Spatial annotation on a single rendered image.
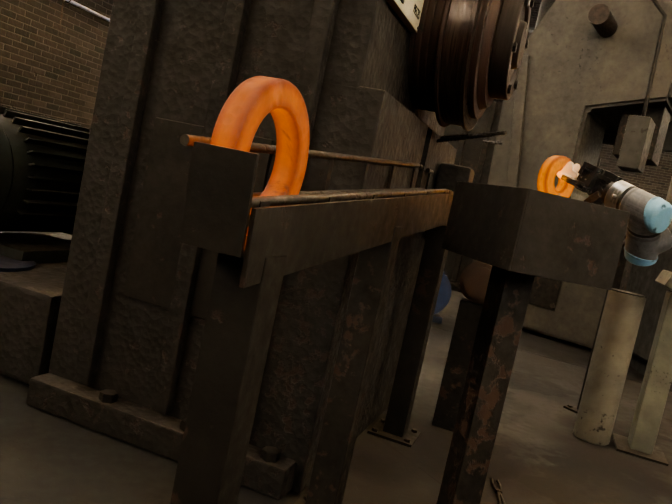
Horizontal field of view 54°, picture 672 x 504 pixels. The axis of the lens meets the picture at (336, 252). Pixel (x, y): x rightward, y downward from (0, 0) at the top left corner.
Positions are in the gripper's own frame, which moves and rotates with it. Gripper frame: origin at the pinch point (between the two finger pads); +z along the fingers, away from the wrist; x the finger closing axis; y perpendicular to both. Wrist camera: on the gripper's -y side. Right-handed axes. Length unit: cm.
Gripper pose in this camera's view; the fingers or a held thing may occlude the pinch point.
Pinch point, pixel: (558, 174)
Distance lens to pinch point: 219.8
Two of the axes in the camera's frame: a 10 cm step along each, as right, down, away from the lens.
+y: 3.6, -8.8, -3.0
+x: -7.8, -1.1, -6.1
